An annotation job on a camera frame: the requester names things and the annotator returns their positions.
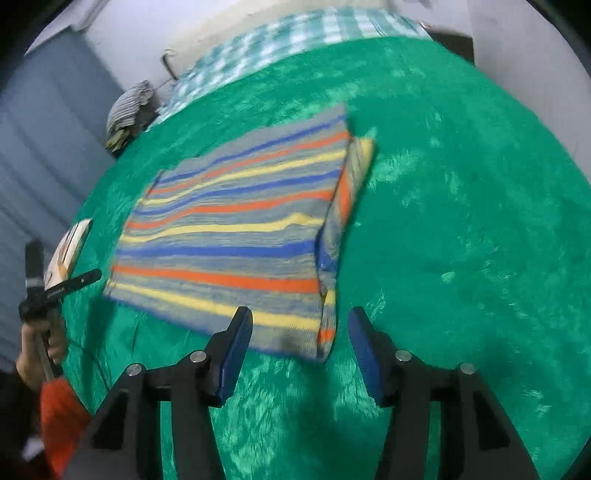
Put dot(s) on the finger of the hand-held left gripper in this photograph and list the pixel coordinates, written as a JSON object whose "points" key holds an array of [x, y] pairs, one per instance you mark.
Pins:
{"points": [[76, 284], [33, 263]]}

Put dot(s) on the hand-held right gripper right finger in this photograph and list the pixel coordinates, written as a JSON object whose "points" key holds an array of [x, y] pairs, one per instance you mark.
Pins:
{"points": [[364, 355]]}

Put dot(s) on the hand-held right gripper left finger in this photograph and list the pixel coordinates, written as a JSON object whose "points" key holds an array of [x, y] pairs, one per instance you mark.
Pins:
{"points": [[235, 355]]}

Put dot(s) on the striped knit shirt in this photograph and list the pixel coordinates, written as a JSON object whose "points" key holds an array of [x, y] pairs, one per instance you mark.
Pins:
{"points": [[240, 230]]}

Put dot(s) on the pile of clothes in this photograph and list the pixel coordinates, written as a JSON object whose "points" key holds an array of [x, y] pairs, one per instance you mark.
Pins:
{"points": [[129, 113]]}

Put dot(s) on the person's left hand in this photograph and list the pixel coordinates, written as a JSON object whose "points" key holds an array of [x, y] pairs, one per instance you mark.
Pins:
{"points": [[53, 341]]}

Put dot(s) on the blue curtain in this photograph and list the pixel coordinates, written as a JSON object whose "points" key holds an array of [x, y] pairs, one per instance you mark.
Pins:
{"points": [[41, 152]]}

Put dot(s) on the green plush blanket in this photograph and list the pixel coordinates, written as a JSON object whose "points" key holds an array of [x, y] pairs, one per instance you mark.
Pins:
{"points": [[461, 230]]}

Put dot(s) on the green checkered bedsheet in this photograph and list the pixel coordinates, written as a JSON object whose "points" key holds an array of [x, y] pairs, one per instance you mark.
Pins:
{"points": [[277, 37]]}

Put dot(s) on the dark nightstand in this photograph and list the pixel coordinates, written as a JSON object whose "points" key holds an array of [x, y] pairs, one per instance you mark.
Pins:
{"points": [[455, 46]]}

